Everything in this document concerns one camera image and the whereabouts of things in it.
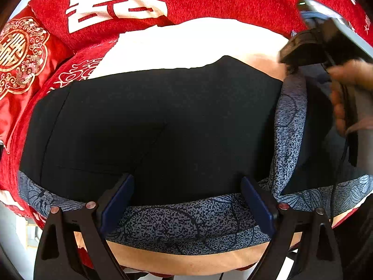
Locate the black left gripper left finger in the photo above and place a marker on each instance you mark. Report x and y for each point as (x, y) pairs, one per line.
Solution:
(57, 254)

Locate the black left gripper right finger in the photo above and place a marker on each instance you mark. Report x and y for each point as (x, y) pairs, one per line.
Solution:
(318, 255)

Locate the black pants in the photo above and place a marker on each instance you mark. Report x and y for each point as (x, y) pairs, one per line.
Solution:
(183, 134)

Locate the right hand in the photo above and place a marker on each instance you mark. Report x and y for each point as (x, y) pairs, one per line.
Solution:
(353, 73)

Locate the phone on right gripper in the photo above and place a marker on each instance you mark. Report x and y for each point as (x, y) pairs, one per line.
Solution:
(332, 25)

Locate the red embroidered cushion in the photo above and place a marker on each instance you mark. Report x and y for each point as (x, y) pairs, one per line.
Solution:
(30, 54)

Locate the red sofa cover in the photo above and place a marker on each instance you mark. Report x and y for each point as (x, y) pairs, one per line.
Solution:
(80, 32)

